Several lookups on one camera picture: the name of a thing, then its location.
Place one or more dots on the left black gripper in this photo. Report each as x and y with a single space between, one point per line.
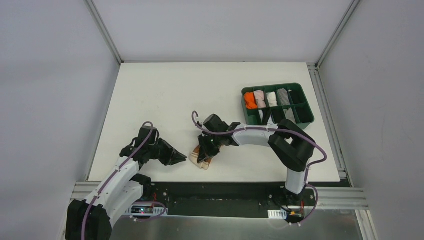
163 151

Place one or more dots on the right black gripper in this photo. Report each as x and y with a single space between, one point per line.
205 149

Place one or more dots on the brown underwear beige waistband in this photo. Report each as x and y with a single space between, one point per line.
193 157

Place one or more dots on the green divided plastic tray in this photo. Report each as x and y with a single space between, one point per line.
303 113

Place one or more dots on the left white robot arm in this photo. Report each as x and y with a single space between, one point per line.
124 192

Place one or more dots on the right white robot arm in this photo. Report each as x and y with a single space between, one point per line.
290 143

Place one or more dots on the orange rolled underwear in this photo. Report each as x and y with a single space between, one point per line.
250 101

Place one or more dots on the black white rolled underwear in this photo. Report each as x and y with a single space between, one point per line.
266 117

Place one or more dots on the pink rolled underwear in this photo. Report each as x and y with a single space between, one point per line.
259 96

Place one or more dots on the grey striped rolled underwear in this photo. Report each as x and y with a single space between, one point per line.
283 96

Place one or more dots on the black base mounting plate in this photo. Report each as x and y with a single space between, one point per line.
226 200

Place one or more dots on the left white cable duct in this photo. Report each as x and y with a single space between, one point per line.
145 211

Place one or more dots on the white cable duct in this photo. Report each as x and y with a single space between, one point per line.
277 214
145 211

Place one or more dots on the right white cable duct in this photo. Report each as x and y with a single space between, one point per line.
277 214

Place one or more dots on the right aluminium rail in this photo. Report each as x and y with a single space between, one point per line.
341 198

